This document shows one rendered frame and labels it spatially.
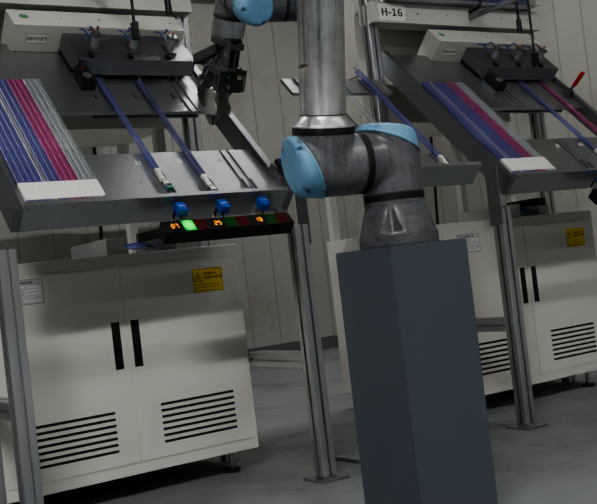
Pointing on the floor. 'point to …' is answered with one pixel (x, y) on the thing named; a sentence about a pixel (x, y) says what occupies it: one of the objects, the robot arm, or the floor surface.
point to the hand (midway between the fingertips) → (211, 118)
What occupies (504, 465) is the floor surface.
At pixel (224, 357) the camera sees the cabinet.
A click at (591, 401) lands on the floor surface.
